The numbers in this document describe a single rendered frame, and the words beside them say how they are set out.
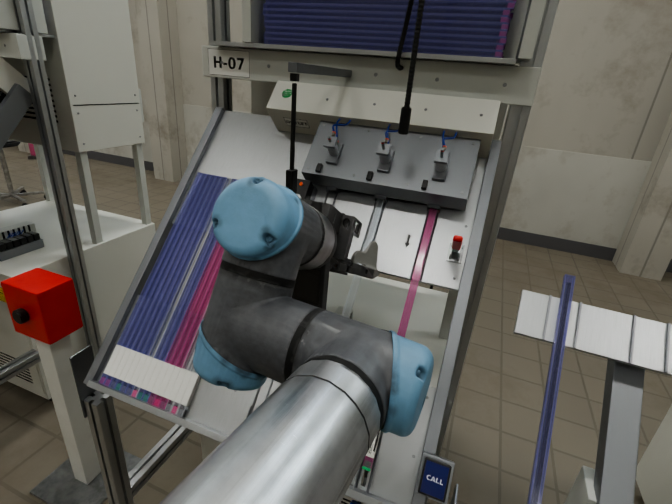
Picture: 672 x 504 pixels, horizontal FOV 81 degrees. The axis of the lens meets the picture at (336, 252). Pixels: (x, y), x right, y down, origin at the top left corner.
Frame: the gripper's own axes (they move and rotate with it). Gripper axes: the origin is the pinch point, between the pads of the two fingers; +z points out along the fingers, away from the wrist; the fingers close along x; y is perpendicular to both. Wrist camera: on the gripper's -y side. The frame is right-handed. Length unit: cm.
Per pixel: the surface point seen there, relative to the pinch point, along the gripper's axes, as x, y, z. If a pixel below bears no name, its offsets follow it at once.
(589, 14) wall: -73, 242, 256
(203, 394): 22.4, -29.7, 3.6
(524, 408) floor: -61, -41, 141
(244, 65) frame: 40, 43, 14
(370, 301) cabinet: 8, -7, 73
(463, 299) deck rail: -20.4, 0.0, 9.8
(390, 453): -14.2, -27.9, 4.0
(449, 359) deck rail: -20.2, -10.7, 7.1
